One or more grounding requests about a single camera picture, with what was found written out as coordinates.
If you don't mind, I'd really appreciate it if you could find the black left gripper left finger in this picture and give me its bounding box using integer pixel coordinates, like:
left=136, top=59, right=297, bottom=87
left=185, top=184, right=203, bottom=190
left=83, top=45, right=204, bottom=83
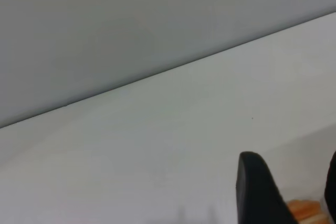
left=235, top=151, right=299, bottom=224

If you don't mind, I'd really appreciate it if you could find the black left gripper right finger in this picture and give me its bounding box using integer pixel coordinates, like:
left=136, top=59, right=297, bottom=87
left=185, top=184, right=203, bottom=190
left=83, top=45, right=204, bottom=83
left=323, top=151, right=336, bottom=224

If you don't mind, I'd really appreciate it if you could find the striped spiral bread roll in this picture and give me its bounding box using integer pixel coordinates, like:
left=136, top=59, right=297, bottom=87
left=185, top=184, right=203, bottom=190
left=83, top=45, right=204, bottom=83
left=287, top=200, right=332, bottom=224

